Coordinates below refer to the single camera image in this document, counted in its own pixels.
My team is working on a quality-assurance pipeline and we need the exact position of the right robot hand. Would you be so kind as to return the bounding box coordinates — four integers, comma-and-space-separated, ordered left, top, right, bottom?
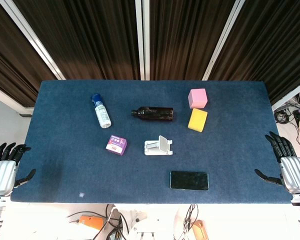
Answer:
254, 131, 300, 195

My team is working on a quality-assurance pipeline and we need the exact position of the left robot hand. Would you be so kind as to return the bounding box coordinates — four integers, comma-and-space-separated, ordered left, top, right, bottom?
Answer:
0, 142, 37, 197

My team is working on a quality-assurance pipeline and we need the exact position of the black smartphone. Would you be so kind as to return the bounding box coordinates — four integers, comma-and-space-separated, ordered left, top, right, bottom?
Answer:
169, 170, 210, 192

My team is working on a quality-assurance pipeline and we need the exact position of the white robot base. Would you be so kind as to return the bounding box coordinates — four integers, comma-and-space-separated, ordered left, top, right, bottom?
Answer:
126, 216, 176, 240

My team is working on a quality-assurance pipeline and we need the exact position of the white phone stand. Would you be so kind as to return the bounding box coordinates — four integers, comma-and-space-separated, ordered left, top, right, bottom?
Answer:
143, 135, 174, 156

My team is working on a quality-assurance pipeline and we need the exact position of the orange device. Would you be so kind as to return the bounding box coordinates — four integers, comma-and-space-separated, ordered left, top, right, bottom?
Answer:
79, 215, 105, 231

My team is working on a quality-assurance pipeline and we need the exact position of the yellow sponge block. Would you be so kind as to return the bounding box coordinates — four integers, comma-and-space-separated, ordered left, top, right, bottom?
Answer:
187, 108, 209, 133

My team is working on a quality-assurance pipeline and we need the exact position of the wooden block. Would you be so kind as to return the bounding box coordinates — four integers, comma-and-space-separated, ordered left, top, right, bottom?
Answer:
191, 219, 209, 240

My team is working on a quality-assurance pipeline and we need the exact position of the white bottle blue cap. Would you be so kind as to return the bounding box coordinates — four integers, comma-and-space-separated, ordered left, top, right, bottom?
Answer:
90, 93, 112, 130

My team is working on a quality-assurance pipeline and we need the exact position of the purple small box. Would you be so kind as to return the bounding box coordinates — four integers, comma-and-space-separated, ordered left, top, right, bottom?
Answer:
105, 134, 129, 156

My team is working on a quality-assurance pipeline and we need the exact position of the pink cube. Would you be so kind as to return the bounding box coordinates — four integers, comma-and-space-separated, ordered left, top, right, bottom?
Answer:
187, 88, 208, 109

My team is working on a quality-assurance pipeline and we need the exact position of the blue table mat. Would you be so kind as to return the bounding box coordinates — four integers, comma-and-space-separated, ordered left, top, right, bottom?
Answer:
10, 79, 297, 205

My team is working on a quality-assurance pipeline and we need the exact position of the dark brown bottle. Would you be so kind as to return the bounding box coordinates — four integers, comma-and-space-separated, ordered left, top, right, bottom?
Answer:
130, 106, 175, 122

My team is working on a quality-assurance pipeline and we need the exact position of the black cable bundle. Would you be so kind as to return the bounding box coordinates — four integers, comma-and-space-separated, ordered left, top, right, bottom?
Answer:
274, 98, 300, 156

